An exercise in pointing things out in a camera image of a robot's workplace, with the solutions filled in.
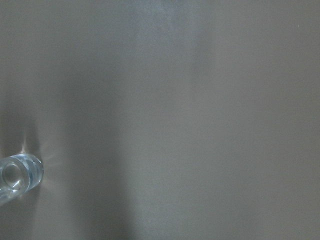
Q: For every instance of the clear glass sauce bottle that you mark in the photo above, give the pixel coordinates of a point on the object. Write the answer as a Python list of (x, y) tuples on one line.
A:
[(19, 174)]

